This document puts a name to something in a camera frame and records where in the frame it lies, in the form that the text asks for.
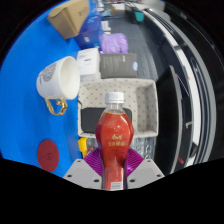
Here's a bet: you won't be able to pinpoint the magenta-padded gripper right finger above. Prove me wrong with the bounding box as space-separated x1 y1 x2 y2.
124 148 166 189

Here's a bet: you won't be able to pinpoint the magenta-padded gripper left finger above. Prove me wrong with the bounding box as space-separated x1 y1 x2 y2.
63 148 104 190

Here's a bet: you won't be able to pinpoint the red drink bottle white cap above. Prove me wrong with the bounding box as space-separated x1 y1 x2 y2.
95 91 135 192

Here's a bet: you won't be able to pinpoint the grey small-parts drawer cabinet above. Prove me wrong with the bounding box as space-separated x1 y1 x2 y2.
130 135 158 171

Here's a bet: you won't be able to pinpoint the yellow multimeter with red leads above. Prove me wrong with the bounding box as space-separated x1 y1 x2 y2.
77 137 99 158

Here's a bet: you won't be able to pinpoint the flat round red coaster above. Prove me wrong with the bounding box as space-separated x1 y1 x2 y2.
36 139 60 173

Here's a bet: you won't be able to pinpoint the black rounded case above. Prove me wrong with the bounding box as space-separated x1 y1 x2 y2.
80 107 133 133

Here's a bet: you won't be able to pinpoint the beige dotted storage tray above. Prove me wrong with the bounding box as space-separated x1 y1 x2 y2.
77 78 159 139

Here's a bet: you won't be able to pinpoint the dark grey carton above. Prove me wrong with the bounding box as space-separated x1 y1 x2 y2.
99 52 139 80

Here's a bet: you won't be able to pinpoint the white carton box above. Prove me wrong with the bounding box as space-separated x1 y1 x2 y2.
76 47 102 81

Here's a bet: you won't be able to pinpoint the brown cardboard box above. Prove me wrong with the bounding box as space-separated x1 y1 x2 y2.
46 0 91 40

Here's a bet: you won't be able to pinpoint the teal box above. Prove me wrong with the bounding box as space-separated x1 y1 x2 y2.
133 9 146 24

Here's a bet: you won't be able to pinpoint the black wall shelf unit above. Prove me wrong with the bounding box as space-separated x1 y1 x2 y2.
124 0 214 176

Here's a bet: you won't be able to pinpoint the white mug gold handle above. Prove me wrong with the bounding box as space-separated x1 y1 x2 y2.
35 55 81 117

